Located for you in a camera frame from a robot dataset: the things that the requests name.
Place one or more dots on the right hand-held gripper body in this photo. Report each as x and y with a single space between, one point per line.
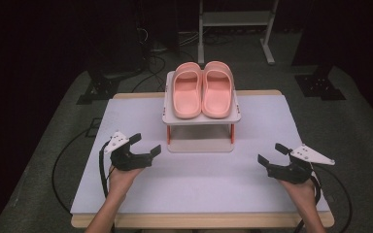
291 173

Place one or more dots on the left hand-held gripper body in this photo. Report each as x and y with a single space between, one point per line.
128 160

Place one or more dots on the white shoe rack orange posts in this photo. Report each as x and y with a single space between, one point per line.
200 142

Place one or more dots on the pink rubber slipper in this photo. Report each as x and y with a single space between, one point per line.
187 93
217 92

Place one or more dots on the person's right hand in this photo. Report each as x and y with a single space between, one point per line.
301 192

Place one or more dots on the person's left hand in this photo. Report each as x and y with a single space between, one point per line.
121 181

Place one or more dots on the white table mat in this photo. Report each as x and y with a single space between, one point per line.
200 184

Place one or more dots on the black stand base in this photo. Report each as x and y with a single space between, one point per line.
100 89
319 85

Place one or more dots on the wooden table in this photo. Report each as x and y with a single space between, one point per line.
191 221

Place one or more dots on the white metal stand frame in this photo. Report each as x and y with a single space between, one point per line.
236 17

